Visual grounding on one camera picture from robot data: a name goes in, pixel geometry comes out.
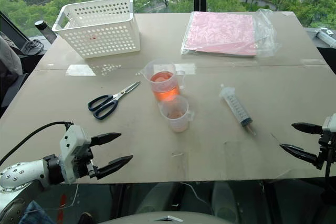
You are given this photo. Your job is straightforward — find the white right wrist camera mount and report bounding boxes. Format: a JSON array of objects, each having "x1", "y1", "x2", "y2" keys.
[{"x1": 322, "y1": 113, "x2": 336, "y2": 136}]

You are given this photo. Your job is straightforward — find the grey cloth bundle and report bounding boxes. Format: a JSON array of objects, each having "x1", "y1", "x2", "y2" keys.
[{"x1": 0, "y1": 31, "x2": 23, "y2": 80}]

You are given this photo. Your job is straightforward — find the grey tube with label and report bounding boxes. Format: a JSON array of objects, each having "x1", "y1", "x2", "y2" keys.
[{"x1": 316, "y1": 27, "x2": 336, "y2": 48}]

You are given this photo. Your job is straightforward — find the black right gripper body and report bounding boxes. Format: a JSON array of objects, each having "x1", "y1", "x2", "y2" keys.
[{"x1": 316, "y1": 132, "x2": 336, "y2": 170}]

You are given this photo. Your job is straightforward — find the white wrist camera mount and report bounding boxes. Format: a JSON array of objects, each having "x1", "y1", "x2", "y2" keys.
[
  {"x1": 59, "y1": 125, "x2": 92, "y2": 184},
  {"x1": 322, "y1": 113, "x2": 336, "y2": 136}
]

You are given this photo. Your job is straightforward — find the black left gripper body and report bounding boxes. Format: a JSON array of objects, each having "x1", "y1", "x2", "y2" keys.
[{"x1": 72, "y1": 147, "x2": 100, "y2": 181}]

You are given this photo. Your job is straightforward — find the large clear measuring cup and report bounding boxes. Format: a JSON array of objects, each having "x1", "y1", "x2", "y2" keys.
[{"x1": 139, "y1": 59, "x2": 186, "y2": 102}]

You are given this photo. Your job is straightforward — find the black coiled cable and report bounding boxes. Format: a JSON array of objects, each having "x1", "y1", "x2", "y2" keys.
[{"x1": 22, "y1": 39, "x2": 44, "y2": 55}]

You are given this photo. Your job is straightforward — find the pink paper stack in plastic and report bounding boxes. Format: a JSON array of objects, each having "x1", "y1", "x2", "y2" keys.
[{"x1": 180, "y1": 8, "x2": 282, "y2": 58}]

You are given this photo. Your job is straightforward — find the small clear measuring cup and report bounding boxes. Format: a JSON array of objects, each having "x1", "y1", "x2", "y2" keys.
[{"x1": 158, "y1": 95, "x2": 195, "y2": 133}]

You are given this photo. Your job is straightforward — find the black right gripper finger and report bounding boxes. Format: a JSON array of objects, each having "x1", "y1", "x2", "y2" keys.
[
  {"x1": 291, "y1": 122, "x2": 323, "y2": 134},
  {"x1": 279, "y1": 143, "x2": 318, "y2": 167}
]

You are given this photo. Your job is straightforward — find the thin white string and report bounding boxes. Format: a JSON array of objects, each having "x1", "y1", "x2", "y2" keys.
[{"x1": 25, "y1": 182, "x2": 81, "y2": 213}]

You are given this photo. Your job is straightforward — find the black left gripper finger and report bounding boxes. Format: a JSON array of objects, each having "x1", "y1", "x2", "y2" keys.
[
  {"x1": 94, "y1": 155, "x2": 134, "y2": 180},
  {"x1": 90, "y1": 132, "x2": 122, "y2": 146}
]

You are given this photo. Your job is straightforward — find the black cylindrical bottle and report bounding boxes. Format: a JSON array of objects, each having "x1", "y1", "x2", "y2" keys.
[{"x1": 34, "y1": 19, "x2": 58, "y2": 43}]

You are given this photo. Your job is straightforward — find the white perforated plastic basket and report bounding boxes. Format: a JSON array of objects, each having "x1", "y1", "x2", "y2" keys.
[{"x1": 51, "y1": 0, "x2": 141, "y2": 59}]

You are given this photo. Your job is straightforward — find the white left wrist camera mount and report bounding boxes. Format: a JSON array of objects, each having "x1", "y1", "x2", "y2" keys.
[{"x1": 59, "y1": 125, "x2": 92, "y2": 184}]

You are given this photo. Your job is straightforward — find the clear plastic syringe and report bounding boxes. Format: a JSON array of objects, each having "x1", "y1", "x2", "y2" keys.
[{"x1": 219, "y1": 83, "x2": 257, "y2": 136}]

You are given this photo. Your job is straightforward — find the black handled scissors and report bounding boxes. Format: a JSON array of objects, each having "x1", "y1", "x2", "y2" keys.
[{"x1": 87, "y1": 81, "x2": 141, "y2": 120}]

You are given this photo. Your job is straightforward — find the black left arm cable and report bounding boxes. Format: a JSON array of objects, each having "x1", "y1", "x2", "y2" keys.
[{"x1": 0, "y1": 121, "x2": 73, "y2": 166}]

